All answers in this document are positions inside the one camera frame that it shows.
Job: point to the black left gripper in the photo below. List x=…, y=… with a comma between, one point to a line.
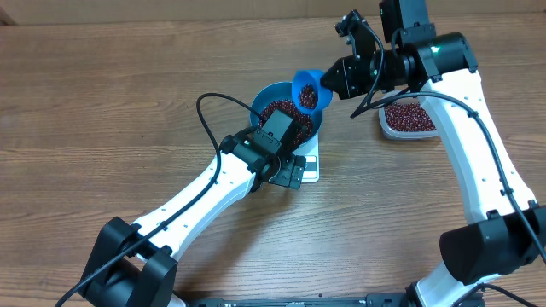
x=290, y=170

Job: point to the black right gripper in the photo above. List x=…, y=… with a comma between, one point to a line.
x=352, y=87

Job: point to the red beans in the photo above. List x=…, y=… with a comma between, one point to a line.
x=401, y=117

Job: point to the blue plastic scoop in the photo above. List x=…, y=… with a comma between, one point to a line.
x=313, y=78

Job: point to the blue bowl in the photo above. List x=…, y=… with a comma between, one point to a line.
x=278, y=96

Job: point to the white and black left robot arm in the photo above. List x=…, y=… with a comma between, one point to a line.
x=135, y=264

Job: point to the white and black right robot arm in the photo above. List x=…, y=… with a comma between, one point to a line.
x=505, y=227

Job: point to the white digital kitchen scale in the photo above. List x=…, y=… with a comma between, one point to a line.
x=311, y=166

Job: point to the clear plastic container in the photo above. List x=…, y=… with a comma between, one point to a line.
x=406, y=120

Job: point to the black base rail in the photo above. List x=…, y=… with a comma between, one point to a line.
x=369, y=300

